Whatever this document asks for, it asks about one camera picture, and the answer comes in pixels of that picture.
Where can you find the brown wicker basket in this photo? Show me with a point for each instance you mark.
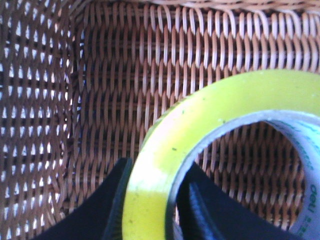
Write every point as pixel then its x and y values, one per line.
pixel 82 81

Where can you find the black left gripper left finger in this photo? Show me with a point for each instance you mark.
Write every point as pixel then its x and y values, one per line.
pixel 100 216

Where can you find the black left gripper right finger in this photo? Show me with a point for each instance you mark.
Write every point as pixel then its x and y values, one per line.
pixel 208 213

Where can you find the yellow packing tape roll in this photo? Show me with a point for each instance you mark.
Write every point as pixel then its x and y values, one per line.
pixel 288 100

